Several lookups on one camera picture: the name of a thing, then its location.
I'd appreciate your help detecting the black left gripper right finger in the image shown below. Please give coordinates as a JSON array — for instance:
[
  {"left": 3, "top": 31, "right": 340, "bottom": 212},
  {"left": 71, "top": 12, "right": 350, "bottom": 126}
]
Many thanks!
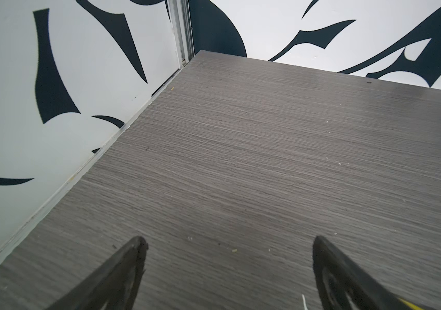
[{"left": 312, "top": 236, "right": 426, "bottom": 310}]

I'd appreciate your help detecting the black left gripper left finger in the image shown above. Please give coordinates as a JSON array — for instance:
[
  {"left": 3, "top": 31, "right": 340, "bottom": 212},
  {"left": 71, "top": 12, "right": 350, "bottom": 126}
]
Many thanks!
[{"left": 49, "top": 236, "right": 149, "bottom": 309}]

